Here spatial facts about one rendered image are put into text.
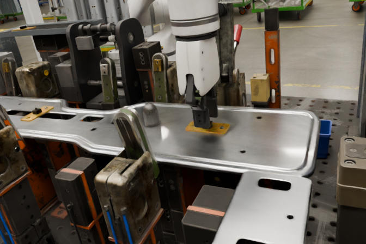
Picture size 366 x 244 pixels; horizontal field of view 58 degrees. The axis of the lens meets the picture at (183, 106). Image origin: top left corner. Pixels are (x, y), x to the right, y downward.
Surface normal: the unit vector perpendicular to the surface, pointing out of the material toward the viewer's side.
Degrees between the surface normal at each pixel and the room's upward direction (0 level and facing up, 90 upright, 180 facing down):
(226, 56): 81
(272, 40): 90
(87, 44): 90
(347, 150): 0
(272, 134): 0
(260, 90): 90
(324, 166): 0
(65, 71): 90
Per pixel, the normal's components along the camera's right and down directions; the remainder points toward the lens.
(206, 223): -0.13, -0.91
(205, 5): 0.49, 0.30
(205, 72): 0.85, 0.11
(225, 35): -0.42, 0.27
